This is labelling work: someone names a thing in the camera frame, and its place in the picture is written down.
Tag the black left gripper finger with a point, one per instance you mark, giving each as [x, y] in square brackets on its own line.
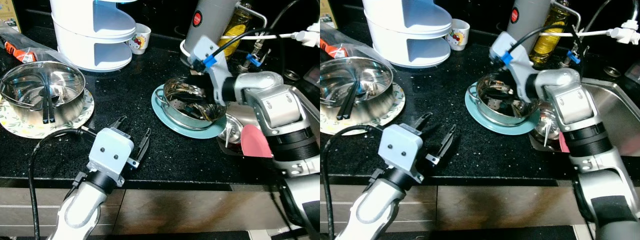
[424, 120]
[449, 141]
[120, 122]
[143, 144]

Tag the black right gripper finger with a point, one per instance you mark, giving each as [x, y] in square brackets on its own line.
[189, 96]
[186, 111]
[500, 106]
[495, 92]

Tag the small steel steamer pot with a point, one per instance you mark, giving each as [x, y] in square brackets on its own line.
[492, 117]
[180, 117]

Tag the teal round plate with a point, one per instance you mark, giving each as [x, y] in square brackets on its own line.
[162, 115]
[475, 117]

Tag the white thermos tray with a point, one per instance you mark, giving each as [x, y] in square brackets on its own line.
[185, 50]

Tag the large steel pot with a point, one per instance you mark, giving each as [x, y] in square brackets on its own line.
[70, 107]
[380, 100]

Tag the shiny steel bowl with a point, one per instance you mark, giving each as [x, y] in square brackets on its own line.
[545, 127]
[232, 130]

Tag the white cartoon print cup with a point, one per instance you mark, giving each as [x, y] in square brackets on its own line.
[140, 39]
[458, 35]

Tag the yellow oil bottle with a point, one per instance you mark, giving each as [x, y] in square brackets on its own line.
[239, 22]
[550, 35]

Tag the brown cabinet drawers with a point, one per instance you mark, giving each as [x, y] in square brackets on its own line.
[475, 207]
[175, 210]

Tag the pink round lid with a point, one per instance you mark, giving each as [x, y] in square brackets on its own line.
[255, 142]
[564, 144]

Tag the white tiered rack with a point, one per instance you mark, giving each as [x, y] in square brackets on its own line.
[405, 25]
[90, 30]

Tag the clear bag with orange pack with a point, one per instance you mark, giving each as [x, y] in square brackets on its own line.
[332, 47]
[20, 47]

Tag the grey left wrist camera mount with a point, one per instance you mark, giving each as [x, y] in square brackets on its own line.
[109, 150]
[400, 146]

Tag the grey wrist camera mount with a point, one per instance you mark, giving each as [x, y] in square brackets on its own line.
[109, 150]
[400, 146]
[207, 50]
[510, 50]

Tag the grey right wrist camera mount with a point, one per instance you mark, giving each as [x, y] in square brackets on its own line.
[510, 50]
[207, 50]

